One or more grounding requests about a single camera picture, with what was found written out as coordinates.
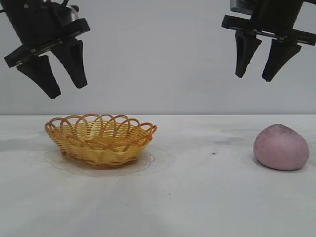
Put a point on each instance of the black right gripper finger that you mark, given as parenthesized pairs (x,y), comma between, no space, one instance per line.
(277,59)
(243,51)

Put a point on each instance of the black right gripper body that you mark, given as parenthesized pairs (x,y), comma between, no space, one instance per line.
(274,17)

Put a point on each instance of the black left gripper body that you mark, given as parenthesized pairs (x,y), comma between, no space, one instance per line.
(37,27)

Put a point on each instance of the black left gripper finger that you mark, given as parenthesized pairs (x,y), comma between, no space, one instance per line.
(74,64)
(43,76)

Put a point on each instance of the pink peach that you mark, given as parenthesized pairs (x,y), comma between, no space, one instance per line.
(281,149)

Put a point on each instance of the yellow woven wicker basket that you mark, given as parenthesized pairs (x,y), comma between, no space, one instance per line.
(103,150)

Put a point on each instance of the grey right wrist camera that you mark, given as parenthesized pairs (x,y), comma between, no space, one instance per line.
(240,5)

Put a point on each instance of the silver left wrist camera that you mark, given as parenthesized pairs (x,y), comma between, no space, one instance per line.
(72,15)

